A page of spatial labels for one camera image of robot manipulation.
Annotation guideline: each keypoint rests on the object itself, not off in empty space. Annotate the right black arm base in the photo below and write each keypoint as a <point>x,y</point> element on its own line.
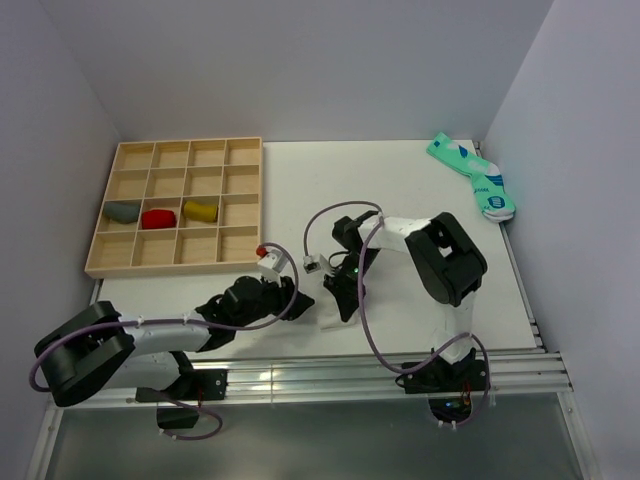
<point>461,379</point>

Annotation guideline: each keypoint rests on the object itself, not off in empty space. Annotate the wooden compartment tray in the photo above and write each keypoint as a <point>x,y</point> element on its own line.
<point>164,175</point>

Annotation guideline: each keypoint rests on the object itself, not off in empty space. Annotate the white sock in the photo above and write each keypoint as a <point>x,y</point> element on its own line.
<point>329,317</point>

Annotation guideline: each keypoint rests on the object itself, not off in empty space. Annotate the yellow sock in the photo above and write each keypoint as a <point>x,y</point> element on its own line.
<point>199,212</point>

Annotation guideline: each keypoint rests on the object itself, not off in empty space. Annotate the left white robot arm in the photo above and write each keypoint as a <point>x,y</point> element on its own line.
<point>101,348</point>

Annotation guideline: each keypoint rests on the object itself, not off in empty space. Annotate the rolled grey sock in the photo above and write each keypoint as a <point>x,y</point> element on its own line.
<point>122,212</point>

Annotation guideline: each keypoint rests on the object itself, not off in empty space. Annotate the mint green patterned sock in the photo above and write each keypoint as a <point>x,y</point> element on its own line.
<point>485,177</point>

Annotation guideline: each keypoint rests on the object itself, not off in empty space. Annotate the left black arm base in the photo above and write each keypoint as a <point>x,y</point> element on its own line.
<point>187,397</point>

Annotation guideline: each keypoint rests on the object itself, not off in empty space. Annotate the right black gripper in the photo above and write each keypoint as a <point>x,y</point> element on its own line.
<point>345,293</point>

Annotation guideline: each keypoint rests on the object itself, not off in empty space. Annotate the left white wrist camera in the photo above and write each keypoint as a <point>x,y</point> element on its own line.
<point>271,263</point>

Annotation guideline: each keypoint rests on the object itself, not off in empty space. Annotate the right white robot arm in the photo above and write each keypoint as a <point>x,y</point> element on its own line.
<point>448,263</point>

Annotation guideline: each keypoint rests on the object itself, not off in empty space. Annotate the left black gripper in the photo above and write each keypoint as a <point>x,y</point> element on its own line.
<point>290,306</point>

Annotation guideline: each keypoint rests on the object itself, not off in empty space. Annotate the rolled red sock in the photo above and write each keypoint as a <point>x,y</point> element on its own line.
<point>157,219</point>

